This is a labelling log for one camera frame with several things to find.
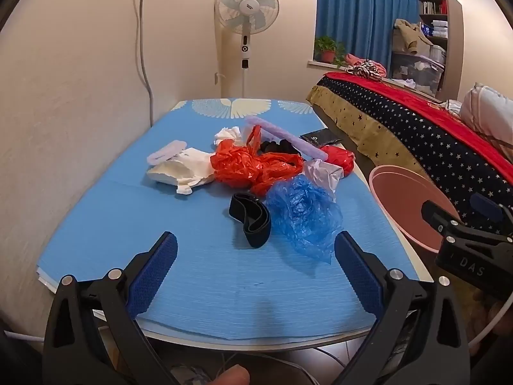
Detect red balled plastic bag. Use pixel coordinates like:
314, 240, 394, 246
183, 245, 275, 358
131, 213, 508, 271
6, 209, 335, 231
321, 145, 355, 177

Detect white diaper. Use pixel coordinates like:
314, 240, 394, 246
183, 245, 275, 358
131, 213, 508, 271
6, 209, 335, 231
146, 147, 215, 196

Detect red floral blanket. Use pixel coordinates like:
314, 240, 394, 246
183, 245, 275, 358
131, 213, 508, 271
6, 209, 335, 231
324, 70, 513, 177

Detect black packet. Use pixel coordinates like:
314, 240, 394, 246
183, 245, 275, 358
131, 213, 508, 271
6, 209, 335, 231
300, 129, 343, 148

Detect grey wall cable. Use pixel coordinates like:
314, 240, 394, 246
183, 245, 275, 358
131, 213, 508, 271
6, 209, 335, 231
134, 0, 155, 127

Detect blue plastic bag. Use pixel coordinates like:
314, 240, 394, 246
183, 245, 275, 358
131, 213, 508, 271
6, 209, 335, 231
265, 176, 344, 265

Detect wooden shelf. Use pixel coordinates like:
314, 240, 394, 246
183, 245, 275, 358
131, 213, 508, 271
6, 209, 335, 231
417, 0, 450, 49

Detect stack of white towels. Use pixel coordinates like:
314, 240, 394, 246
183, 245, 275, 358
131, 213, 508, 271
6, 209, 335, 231
421, 20, 447, 39

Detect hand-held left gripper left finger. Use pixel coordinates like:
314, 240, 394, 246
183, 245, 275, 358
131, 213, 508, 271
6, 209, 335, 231
43, 231, 179, 385

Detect striped pillow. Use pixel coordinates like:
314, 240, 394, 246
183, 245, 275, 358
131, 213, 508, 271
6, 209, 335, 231
459, 82, 513, 145

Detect striped garment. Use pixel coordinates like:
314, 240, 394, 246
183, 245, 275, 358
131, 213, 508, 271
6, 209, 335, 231
347, 60, 383, 81

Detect pink folded clothes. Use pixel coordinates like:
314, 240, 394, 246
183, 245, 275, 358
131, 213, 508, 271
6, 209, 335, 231
345, 53, 387, 78

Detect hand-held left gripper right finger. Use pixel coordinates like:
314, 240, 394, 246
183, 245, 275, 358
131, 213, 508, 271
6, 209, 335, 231
334, 230, 469, 385

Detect long lavender packet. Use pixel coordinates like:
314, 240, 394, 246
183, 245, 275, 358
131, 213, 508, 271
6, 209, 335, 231
245, 115, 328, 161

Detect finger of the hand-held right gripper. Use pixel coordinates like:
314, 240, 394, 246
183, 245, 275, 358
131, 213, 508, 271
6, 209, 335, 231
422, 200, 466, 235
470, 192, 513, 236

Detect beige coat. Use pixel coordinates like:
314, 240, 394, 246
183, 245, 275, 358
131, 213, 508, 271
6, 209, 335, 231
393, 18, 433, 55

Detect bed with star sheet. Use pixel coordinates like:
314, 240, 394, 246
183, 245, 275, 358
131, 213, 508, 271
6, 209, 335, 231
307, 71, 513, 245

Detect white tissue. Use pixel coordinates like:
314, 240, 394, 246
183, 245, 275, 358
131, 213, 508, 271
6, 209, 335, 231
212, 125, 246, 147

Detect blue curtain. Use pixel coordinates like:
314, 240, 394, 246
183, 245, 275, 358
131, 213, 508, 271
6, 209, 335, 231
315, 0, 421, 73

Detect black elastic band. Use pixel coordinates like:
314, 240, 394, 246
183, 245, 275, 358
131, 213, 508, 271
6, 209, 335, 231
228, 193, 273, 248

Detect small pale lavender packet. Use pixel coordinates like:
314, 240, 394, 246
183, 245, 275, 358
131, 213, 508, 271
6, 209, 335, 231
146, 140, 188, 166

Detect blue mat with wing print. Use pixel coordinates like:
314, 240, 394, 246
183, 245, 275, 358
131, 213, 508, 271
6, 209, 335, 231
37, 98, 421, 329

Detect clear plastic bag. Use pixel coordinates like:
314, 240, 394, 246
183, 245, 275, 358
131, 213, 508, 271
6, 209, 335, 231
302, 159, 344, 203

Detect white standing fan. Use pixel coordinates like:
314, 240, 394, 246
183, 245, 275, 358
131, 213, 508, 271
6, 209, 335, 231
214, 0, 280, 99

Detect person's left hand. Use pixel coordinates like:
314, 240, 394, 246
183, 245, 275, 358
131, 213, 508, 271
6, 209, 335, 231
212, 364, 251, 385

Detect potted green plant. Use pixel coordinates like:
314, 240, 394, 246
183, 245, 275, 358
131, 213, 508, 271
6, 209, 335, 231
314, 36, 347, 67

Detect black scrunchie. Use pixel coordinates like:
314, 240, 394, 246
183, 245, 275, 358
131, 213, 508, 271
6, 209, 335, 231
258, 138, 301, 157

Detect pink plastic bin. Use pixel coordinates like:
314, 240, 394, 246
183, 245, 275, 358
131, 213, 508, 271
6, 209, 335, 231
368, 164, 461, 254

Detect clear storage box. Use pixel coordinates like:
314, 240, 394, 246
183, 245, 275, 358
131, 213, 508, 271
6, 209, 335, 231
391, 50, 446, 97

